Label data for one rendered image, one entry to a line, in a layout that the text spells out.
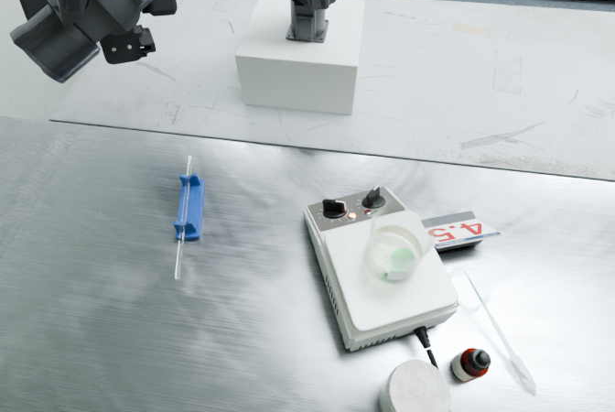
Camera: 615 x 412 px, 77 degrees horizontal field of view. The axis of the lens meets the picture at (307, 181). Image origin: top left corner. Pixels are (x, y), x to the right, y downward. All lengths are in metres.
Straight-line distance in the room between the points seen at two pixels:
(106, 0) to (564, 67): 0.80
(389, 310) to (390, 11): 0.70
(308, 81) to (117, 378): 0.49
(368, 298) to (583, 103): 0.59
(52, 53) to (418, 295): 0.47
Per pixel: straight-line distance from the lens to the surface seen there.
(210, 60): 0.84
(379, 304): 0.43
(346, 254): 0.45
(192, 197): 0.60
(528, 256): 0.62
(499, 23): 1.00
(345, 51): 0.66
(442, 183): 0.64
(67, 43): 0.51
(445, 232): 0.57
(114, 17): 0.50
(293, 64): 0.64
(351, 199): 0.55
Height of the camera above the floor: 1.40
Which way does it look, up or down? 55 degrees down
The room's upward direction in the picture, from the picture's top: 1 degrees counter-clockwise
